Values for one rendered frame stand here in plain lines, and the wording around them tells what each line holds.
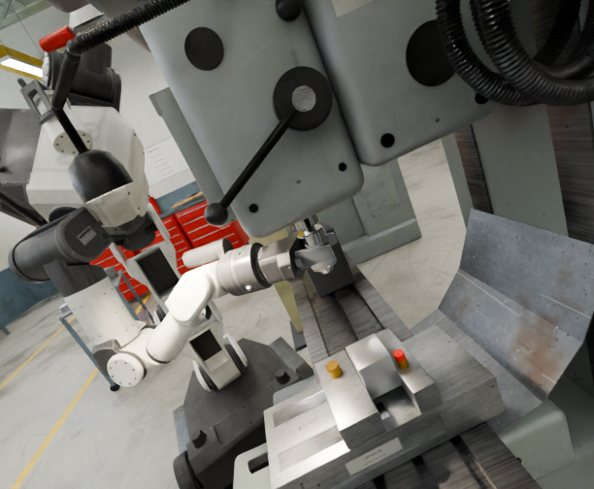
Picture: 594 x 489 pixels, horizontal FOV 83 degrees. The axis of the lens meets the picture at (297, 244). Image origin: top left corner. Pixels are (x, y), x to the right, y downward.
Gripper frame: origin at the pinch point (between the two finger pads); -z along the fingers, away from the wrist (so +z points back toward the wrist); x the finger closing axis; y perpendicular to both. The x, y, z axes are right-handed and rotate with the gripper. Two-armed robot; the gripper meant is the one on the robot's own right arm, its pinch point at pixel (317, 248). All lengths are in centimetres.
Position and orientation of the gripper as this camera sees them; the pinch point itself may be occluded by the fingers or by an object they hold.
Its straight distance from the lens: 58.1
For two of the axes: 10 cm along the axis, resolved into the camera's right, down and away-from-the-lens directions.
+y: 3.9, 8.6, 3.2
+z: -9.0, 2.8, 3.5
